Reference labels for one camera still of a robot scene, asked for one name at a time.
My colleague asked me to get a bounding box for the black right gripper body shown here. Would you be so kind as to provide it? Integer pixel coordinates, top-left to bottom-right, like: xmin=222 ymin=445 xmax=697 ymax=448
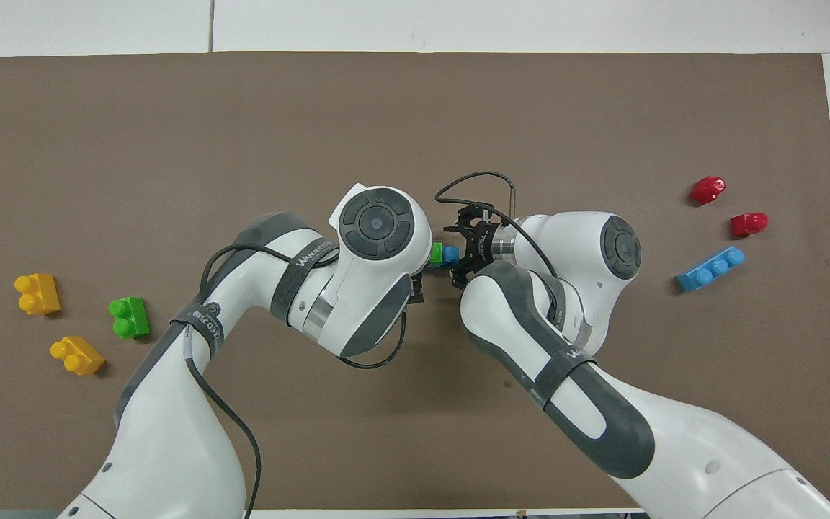
xmin=457 ymin=203 xmax=505 ymax=280

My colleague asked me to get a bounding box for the red single-stud toy block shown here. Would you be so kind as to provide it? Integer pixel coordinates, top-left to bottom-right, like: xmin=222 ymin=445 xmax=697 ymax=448
xmin=730 ymin=212 xmax=769 ymax=238
xmin=689 ymin=175 xmax=727 ymax=206

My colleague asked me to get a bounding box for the yellow two-stud toy block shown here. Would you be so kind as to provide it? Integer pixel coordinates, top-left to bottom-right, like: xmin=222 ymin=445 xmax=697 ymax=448
xmin=14 ymin=273 xmax=62 ymax=316
xmin=50 ymin=335 xmax=107 ymax=377

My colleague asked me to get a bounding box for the brown table mat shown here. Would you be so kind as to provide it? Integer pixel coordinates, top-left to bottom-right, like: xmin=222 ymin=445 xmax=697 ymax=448
xmin=0 ymin=51 xmax=830 ymax=512

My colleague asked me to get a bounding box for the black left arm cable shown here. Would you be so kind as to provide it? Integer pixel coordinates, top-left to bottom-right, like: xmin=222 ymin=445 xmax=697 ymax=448
xmin=183 ymin=244 xmax=408 ymax=519

